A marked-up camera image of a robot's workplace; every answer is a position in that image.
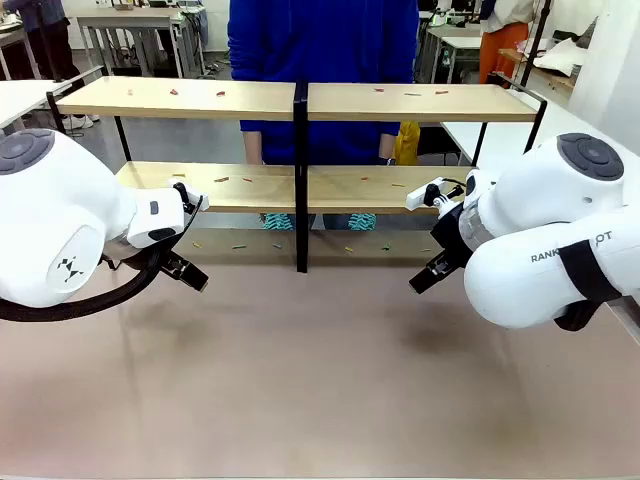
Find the grey background table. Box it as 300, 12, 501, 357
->
75, 10, 187, 77

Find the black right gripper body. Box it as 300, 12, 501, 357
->
430, 202, 474, 265

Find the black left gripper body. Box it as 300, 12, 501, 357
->
124, 239, 182, 275

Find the white crumpled sheet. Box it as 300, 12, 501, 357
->
531, 35, 592, 72

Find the person's left forearm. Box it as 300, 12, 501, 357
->
378, 132, 397, 165

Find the wooden two-tier shelf rack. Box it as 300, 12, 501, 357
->
45, 64, 303, 274
300, 72, 549, 274

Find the person's right forearm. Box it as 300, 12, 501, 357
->
243, 130, 265, 166

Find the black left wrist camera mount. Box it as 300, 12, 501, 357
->
172, 182, 195, 215

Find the black tripod pole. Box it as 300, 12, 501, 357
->
518, 0, 552, 87

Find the bystander in orange trousers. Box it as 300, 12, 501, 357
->
478, 0, 537, 86

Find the black cable strap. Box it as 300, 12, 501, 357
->
553, 239, 624, 332

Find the white background desk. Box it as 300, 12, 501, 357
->
423, 23, 485, 85

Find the black braided cable sleeve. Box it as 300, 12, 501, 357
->
0, 192, 207, 322

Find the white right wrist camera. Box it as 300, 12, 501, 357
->
405, 177, 469, 214

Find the person in blue sweater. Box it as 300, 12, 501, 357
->
227, 0, 420, 231

